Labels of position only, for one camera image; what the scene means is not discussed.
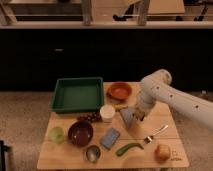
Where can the dark grapes bunch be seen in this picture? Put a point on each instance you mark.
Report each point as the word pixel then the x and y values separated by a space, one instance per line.
pixel 94 117

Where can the green cup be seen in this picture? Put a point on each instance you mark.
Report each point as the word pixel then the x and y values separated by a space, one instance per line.
pixel 56 135

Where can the green plastic tray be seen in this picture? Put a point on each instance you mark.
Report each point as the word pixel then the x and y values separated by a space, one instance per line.
pixel 85 94

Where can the green cucumber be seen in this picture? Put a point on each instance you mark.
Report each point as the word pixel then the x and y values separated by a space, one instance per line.
pixel 121 151

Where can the blue sponge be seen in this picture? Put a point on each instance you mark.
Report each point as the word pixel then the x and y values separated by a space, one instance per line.
pixel 109 139

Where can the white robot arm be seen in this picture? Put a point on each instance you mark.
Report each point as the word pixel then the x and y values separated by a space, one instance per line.
pixel 156 87

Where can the orange fruit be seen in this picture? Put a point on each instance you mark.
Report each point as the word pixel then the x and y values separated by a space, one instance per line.
pixel 163 152

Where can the metal fork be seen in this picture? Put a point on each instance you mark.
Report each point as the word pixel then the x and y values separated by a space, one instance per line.
pixel 150 138

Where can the white cup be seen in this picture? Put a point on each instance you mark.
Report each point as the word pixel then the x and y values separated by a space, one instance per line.
pixel 107 113

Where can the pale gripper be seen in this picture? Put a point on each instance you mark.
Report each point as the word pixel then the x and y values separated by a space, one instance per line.
pixel 139 114

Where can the orange bowl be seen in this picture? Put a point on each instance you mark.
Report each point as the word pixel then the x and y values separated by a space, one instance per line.
pixel 119 90

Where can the grey triangular cloth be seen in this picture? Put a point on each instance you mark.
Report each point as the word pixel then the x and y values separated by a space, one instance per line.
pixel 128 116

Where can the small metal bowl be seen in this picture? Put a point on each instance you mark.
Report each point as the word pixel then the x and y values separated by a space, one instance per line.
pixel 93 153

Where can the yellow banana piece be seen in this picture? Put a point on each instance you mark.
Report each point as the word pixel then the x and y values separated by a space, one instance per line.
pixel 119 107

